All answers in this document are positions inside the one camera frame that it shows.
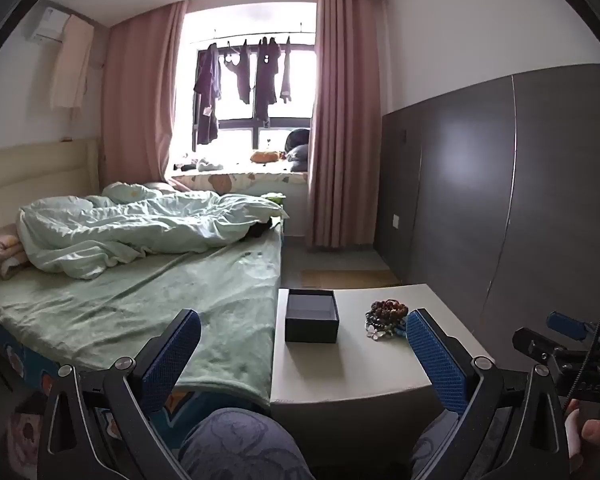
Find white small table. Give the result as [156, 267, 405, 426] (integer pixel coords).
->
[269, 282, 496, 426]

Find person's right leg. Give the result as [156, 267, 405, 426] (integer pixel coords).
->
[410, 407, 463, 478]

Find person's leg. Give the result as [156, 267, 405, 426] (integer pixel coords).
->
[177, 407, 316, 480]
[410, 407, 463, 478]

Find white air conditioner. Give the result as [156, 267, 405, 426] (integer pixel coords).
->
[26, 2, 81, 43]

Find dark cushions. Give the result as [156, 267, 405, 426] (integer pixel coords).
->
[282, 128, 311, 173]

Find light green duvet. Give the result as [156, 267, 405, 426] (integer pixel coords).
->
[16, 191, 290, 281]

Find light printed pillow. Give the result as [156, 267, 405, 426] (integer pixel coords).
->
[101, 181, 173, 203]

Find green bedsheet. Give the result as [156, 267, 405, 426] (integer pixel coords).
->
[0, 220, 285, 408]

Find pink curtain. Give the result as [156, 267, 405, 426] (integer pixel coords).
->
[101, 0, 188, 193]
[305, 0, 383, 253]

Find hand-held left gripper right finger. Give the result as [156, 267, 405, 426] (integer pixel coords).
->
[405, 308, 573, 480]

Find printed window seat cushion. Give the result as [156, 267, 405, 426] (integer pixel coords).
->
[165, 170, 310, 196]

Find small clutter on sill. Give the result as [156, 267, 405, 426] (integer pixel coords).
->
[174, 158, 226, 171]

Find black jewelry box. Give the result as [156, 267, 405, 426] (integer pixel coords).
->
[284, 288, 341, 344]

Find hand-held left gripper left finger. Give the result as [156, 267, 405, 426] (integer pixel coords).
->
[36, 308, 216, 480]

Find beige hanging towel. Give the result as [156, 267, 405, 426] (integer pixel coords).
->
[49, 14, 96, 110]

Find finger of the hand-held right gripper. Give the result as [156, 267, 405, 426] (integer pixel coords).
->
[546, 311, 600, 343]
[512, 328, 563, 366]

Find dark hanging garment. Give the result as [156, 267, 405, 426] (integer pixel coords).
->
[222, 40, 254, 106]
[279, 37, 294, 105]
[253, 36, 282, 128]
[194, 42, 223, 147]

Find pile of beaded bracelets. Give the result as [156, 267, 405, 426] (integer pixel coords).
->
[364, 299, 410, 342]

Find black cable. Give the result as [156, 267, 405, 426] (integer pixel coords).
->
[567, 274, 600, 403]

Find person's left leg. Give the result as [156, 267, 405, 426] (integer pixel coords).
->
[177, 407, 316, 480]

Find bed base blue cartoon cover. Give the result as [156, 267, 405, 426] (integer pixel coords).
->
[0, 305, 271, 480]

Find person's right hand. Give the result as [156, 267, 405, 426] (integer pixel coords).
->
[562, 395, 600, 476]

